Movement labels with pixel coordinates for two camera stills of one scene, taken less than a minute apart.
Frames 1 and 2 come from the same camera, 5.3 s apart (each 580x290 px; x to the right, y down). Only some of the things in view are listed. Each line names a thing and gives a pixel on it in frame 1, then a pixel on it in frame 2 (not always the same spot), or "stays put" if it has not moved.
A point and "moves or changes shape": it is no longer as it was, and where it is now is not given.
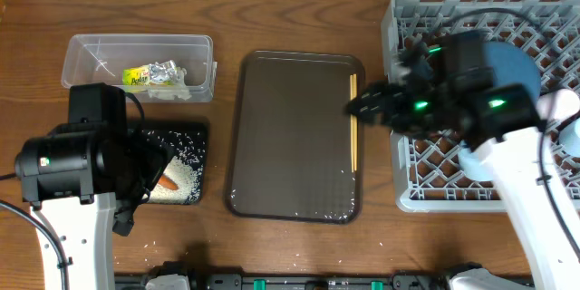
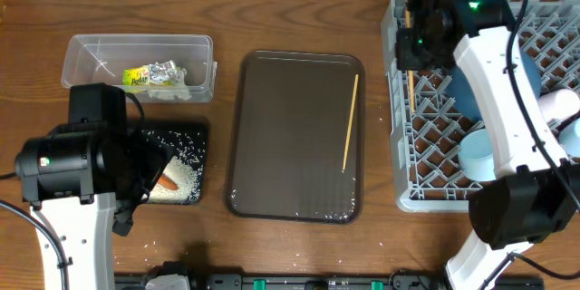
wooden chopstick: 355,122 -> 410,72
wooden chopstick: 352,123 moves or changes shape
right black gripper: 373,94 -> 405,58
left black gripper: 154,155 stays put
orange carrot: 167,182 stays put
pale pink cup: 557,105 stays put
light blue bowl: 472,164 stays put
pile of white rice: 188,178 stays put
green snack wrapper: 137,76 stays put
